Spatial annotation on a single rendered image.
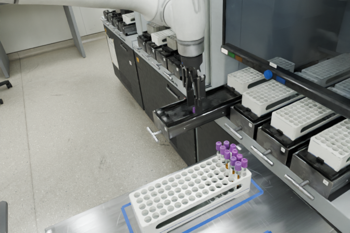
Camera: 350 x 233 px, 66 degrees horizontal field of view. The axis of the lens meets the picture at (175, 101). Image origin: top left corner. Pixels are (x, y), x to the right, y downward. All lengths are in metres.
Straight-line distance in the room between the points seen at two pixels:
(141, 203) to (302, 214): 0.38
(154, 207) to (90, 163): 1.50
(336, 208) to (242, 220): 0.30
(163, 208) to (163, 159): 1.36
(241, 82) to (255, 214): 0.56
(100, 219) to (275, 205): 0.44
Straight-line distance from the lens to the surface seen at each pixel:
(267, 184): 0.79
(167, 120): 1.00
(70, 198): 1.97
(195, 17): 0.84
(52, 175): 2.18
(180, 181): 0.72
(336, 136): 0.94
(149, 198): 0.70
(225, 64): 1.19
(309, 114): 1.00
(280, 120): 0.95
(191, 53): 0.89
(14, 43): 4.46
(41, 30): 4.42
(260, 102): 1.02
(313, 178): 0.91
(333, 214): 0.94
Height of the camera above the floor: 1.42
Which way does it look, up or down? 33 degrees down
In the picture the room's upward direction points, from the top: 6 degrees counter-clockwise
